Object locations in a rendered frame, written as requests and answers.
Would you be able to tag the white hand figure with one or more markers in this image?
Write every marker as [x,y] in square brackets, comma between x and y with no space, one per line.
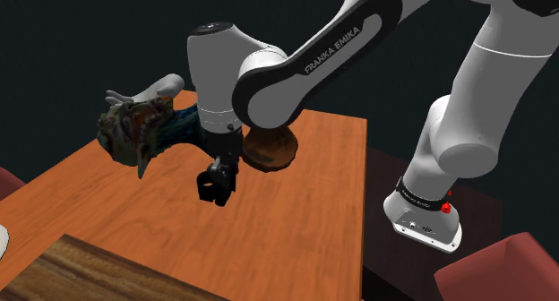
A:
[161,87]

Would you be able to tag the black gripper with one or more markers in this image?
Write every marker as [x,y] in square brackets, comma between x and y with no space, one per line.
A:
[223,145]

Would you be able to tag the dark wooden board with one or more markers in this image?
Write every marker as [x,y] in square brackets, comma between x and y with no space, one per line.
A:
[87,274]

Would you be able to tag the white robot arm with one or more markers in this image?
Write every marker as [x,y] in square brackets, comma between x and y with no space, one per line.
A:
[480,99]

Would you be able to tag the dark maroon robot stand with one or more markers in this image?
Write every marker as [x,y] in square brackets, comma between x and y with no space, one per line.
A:
[393,265]

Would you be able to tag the orange wooden table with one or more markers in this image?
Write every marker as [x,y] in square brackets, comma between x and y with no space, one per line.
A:
[270,221]

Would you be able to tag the brown round bowl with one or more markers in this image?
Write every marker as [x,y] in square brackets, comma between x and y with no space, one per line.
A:
[268,149]

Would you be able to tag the multicoloured dragon head figure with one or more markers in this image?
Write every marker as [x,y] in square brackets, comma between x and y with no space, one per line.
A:
[135,129]

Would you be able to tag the white round object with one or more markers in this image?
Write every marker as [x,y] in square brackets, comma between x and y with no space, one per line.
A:
[2,243]

